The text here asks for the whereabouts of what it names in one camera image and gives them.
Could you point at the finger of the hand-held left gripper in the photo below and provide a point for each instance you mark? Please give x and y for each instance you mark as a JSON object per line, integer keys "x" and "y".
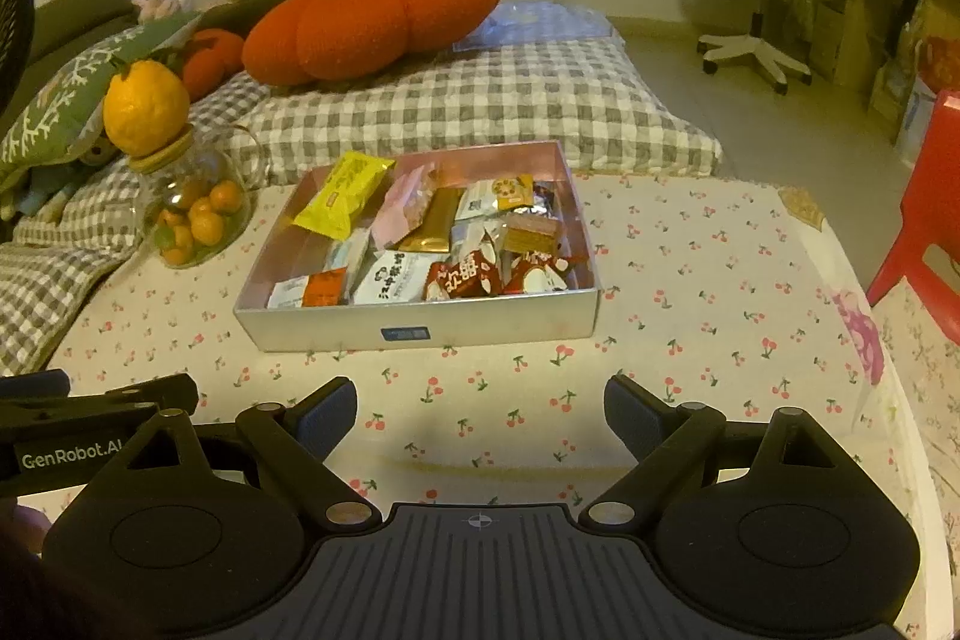
{"x": 135, "y": 400}
{"x": 34, "y": 385}

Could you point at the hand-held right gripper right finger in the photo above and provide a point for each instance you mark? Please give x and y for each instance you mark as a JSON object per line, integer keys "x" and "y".
{"x": 626, "y": 411}

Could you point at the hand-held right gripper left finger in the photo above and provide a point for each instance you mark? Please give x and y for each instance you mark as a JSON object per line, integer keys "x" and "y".
{"x": 330, "y": 415}

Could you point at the orange snack packet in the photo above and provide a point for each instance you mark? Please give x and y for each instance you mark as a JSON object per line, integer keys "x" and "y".
{"x": 322, "y": 289}

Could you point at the white packet with black print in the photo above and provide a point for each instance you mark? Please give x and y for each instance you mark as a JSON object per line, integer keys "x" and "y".
{"x": 390, "y": 280}

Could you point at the red candy packet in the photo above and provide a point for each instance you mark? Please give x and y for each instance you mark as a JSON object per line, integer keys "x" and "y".
{"x": 461, "y": 280}
{"x": 536, "y": 276}

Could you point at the silver box with pink inside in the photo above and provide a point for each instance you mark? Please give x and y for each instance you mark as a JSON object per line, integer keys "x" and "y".
{"x": 487, "y": 321}

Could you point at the long white barcode packet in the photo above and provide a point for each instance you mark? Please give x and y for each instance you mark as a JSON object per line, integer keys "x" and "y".
{"x": 349, "y": 250}

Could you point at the clear wafer packet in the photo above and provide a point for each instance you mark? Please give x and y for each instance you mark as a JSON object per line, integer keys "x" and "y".
{"x": 532, "y": 233}

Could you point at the gold snack packet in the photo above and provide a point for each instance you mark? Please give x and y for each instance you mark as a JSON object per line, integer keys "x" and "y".
{"x": 435, "y": 220}

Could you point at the pink snack packet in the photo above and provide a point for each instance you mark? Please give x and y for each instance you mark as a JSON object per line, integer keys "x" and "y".
{"x": 401, "y": 205}

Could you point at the long clear cracker packet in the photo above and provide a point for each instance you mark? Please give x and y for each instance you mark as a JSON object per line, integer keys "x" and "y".
{"x": 472, "y": 239}

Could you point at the white and yellow snack packet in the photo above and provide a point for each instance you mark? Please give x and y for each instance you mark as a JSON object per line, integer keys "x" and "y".
{"x": 487, "y": 197}

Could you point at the cherry print tablecloth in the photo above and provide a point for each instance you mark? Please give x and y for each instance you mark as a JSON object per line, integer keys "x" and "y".
{"x": 712, "y": 310}

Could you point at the glass jar with small oranges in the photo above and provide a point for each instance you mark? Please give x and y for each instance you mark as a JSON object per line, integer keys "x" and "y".
{"x": 195, "y": 197}

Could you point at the green plush toy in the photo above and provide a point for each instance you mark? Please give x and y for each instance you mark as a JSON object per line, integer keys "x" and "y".
{"x": 97, "y": 153}

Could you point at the green pillow with white pattern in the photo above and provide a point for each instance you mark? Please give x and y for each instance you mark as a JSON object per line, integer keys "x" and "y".
{"x": 52, "y": 100}

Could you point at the yellow citrus fruit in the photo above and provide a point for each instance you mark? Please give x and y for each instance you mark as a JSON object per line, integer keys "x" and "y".
{"x": 146, "y": 108}

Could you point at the grey checked blanket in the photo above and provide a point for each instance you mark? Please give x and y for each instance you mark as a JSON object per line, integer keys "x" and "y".
{"x": 487, "y": 100}

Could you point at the small orange pillow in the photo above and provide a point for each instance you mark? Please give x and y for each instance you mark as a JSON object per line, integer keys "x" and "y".
{"x": 210, "y": 59}

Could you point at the dark green sofa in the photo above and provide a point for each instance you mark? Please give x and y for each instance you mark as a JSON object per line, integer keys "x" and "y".
{"x": 75, "y": 21}

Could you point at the red plastic stool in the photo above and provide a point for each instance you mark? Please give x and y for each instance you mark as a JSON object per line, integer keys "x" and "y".
{"x": 930, "y": 197}

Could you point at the black fan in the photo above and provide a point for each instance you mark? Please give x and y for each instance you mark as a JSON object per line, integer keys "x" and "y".
{"x": 11, "y": 10}

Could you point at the large orange pumpkin pillow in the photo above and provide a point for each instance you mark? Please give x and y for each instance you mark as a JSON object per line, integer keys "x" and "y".
{"x": 375, "y": 25}

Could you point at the pink plush toy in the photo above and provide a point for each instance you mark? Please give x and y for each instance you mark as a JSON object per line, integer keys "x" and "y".
{"x": 161, "y": 3}

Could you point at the clear plastic bag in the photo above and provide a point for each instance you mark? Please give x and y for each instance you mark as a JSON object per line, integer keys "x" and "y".
{"x": 525, "y": 21}

